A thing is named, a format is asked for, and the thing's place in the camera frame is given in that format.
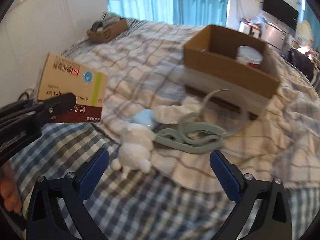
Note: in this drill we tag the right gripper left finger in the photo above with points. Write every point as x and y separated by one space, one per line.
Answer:
44 217

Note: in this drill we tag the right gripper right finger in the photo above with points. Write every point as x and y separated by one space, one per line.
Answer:
273 218

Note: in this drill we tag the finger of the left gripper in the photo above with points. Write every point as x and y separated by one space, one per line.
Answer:
58 105

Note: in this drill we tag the brown medicine box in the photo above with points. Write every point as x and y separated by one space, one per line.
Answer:
60 76

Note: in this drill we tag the wide white tape roll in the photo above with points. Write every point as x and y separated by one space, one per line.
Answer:
226 108

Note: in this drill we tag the white lace socks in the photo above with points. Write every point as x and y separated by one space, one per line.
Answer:
174 113

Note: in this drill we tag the person's left hand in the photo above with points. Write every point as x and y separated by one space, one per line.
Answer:
9 191

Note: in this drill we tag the white plush toy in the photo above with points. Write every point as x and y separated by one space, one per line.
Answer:
135 150

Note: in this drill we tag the light blue earbud case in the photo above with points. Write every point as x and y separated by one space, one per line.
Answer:
145 118

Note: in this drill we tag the small cardboard box with items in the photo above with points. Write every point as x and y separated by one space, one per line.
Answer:
107 28

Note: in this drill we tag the plaid beige blanket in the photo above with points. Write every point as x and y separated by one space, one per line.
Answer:
145 68

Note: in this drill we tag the chair with black jacket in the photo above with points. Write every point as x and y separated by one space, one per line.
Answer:
301 62

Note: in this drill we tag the clear cotton swab jar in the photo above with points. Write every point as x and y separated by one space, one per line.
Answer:
249 56

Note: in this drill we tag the open brown cardboard box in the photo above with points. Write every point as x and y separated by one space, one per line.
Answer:
210 64

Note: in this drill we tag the pink clothes pile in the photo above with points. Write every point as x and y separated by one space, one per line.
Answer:
308 52

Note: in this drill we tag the silver small refrigerator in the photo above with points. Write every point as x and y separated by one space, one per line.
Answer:
275 35

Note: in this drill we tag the teal curtain middle panel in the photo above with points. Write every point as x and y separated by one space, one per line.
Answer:
200 12

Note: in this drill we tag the oval white vanity mirror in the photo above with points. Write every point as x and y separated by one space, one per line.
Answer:
304 33

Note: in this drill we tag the white suitcase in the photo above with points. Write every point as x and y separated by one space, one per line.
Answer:
245 28

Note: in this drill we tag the teal curtain right window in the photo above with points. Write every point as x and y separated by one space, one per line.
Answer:
314 24

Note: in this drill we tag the black wall television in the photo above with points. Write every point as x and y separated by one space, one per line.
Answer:
282 11

